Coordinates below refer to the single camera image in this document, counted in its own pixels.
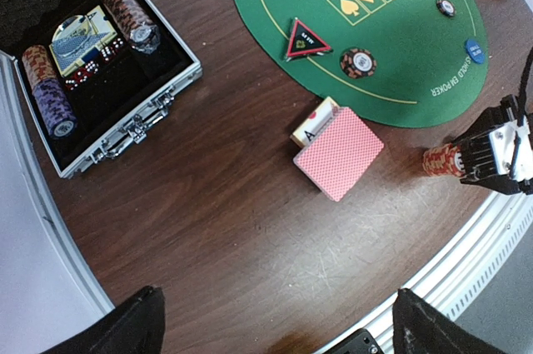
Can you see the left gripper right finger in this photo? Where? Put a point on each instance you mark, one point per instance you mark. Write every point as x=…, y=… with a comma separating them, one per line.
x=420, y=328

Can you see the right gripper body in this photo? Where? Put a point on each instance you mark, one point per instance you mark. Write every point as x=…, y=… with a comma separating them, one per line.
x=496, y=152

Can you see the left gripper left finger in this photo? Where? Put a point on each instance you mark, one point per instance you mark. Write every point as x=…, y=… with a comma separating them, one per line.
x=136, y=326

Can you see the orange chip stack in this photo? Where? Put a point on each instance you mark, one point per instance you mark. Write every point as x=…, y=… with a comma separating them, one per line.
x=443, y=161

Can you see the blue small blind button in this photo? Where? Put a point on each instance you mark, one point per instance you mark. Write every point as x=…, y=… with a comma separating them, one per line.
x=475, y=51

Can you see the red-backed card deck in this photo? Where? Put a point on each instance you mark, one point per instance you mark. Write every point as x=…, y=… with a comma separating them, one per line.
x=340, y=154

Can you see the round green poker mat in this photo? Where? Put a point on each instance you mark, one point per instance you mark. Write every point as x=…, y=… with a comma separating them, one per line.
x=424, y=76

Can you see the tan card box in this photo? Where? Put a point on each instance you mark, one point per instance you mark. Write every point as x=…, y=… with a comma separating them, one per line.
x=311, y=126

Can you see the purple chip row in case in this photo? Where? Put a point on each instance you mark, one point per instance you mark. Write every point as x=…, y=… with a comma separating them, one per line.
x=54, y=107

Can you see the triangular all-in marker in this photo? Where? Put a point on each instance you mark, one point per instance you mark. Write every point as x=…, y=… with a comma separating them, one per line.
x=303, y=42

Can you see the red dice in case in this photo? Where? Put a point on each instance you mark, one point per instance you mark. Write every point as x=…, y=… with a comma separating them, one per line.
x=94, y=62

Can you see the aluminium poker case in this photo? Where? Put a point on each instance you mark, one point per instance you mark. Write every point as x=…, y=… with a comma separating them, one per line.
x=97, y=75

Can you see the tan chip row in case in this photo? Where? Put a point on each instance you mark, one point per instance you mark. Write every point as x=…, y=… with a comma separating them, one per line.
x=37, y=65

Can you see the blue card deck in case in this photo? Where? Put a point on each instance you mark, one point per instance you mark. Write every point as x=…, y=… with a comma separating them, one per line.
x=80, y=38

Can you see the brown chip row in case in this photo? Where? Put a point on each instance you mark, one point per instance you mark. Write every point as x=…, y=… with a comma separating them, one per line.
x=141, y=33

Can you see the aluminium front rail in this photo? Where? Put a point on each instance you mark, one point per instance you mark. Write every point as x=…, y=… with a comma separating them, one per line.
x=458, y=274

